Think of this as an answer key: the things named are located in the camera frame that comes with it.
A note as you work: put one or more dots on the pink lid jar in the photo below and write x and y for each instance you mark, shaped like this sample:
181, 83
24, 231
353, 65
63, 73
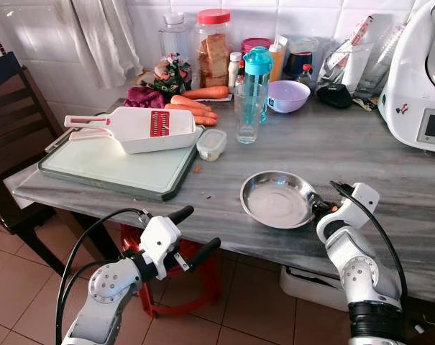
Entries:
257, 43

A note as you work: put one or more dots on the white kitchen cooking machine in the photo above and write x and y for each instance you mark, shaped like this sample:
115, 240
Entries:
411, 86

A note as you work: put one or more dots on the clear drinking glass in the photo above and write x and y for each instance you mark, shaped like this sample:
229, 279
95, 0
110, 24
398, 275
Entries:
248, 118

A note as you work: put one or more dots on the orange bottle white cap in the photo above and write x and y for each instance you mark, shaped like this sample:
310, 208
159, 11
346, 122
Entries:
278, 59

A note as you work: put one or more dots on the dark wooden chair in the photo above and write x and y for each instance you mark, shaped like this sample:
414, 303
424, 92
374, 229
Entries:
16, 136

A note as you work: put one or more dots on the floral print bag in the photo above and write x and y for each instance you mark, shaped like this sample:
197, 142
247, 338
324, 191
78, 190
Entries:
172, 75

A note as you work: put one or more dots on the large jar red lid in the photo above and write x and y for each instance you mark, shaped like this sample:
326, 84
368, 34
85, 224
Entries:
213, 50

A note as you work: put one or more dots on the black pouch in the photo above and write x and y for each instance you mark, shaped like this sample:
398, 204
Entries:
336, 95

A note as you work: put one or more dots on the small dark bottle red cap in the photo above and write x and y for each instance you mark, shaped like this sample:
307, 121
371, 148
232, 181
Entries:
305, 75

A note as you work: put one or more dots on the pale green cutting board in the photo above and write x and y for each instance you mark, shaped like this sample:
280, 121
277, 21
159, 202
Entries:
109, 167

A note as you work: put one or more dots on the teal water bottle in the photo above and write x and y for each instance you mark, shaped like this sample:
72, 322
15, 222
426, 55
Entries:
258, 68

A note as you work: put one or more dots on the red plastic stool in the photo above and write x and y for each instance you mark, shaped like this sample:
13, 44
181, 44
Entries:
203, 284

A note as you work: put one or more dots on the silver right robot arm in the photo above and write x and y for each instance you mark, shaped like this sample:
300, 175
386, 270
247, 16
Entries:
361, 280

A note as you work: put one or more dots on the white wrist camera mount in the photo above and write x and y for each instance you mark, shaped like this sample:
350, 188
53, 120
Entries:
357, 201
159, 241

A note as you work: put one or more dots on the magenta cloth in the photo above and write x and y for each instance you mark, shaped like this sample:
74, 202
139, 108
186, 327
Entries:
144, 97

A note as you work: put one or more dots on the white plastic box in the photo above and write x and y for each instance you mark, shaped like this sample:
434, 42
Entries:
314, 287

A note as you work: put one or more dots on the orange carrot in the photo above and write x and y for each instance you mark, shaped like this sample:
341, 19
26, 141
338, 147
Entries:
192, 103
205, 92
188, 113

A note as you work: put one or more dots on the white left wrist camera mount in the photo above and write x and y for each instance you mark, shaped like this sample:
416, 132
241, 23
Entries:
159, 241

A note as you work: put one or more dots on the clear plastic utensil container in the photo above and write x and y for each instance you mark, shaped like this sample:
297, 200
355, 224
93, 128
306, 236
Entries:
354, 63

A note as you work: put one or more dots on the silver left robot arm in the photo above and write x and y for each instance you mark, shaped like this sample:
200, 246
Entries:
106, 295

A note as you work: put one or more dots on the round steel plate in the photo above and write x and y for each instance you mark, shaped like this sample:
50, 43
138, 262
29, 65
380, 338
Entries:
278, 201

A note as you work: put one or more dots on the small white bottle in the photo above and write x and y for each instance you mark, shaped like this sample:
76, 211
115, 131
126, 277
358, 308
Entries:
235, 68

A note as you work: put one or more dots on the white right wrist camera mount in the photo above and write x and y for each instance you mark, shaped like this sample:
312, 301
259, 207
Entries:
357, 201

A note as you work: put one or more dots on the white red mandoline slicer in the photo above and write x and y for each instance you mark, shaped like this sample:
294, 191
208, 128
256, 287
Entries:
134, 131

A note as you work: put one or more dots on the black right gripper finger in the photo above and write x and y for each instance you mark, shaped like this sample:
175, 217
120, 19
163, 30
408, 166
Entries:
314, 202

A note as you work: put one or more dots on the lilac bowl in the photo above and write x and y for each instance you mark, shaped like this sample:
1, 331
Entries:
289, 97

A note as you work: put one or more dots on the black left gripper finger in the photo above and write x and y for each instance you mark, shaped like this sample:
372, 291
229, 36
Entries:
204, 253
181, 213

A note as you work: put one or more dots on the dark glass jar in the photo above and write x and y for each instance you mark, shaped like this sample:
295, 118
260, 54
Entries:
300, 61

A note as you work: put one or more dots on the clear plastic jar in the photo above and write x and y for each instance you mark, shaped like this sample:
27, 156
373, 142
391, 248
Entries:
175, 36

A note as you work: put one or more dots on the small clear lidded container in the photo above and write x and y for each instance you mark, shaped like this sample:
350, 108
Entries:
212, 144

